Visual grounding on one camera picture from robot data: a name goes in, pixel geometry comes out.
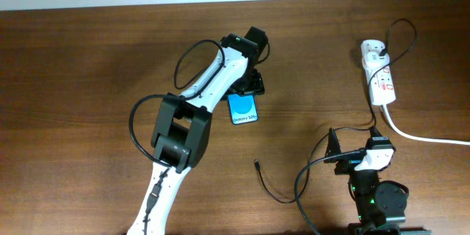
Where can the white USB charger plug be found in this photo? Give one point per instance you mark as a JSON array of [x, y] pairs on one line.
[[372, 60]]

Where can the blue Samsung Galaxy smartphone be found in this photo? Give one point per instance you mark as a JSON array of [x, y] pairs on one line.
[[242, 109]]

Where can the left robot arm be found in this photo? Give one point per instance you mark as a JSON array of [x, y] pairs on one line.
[[182, 129]]

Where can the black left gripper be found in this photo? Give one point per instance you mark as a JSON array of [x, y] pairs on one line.
[[256, 85]]

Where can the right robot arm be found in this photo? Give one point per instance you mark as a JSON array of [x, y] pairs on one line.
[[380, 204]]

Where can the white power strip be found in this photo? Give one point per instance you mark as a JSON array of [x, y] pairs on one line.
[[381, 88]]

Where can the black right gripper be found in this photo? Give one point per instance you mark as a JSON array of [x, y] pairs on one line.
[[346, 165]]

